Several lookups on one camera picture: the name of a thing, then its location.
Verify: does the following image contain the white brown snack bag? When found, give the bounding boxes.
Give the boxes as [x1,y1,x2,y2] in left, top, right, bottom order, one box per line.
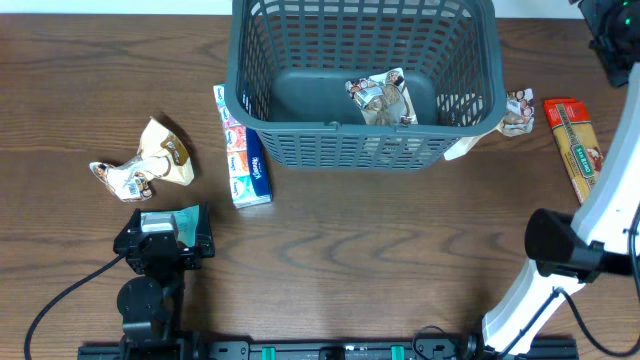
[444,88,535,161]

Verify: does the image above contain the beige brown snack bag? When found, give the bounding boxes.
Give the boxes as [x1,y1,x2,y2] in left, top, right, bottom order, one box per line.
[345,68,418,127]

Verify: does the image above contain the teal snack bar wrapper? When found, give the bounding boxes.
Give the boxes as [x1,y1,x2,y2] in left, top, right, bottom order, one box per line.
[141,205,200,247]

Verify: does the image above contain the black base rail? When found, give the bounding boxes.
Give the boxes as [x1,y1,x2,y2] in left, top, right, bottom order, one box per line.
[77,335,580,360]

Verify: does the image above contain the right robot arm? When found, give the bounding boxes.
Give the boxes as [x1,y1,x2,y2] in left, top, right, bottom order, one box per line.
[459,1,639,359]

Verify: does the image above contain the orange San Remo pasta pack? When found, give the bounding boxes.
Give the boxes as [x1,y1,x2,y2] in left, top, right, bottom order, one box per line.
[544,98,605,204]

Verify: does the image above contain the grey plastic basket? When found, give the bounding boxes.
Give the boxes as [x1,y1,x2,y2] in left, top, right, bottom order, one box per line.
[224,0,506,170]

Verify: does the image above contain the Kleenex tissue multipack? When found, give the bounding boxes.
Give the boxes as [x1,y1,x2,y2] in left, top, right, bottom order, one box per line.
[212,84,272,208]

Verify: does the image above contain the crumpled beige snack bag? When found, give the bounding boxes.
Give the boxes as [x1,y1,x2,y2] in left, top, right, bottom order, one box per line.
[89,117,195,202]

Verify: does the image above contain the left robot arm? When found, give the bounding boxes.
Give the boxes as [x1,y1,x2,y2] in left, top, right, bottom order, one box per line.
[113,203,215,359]

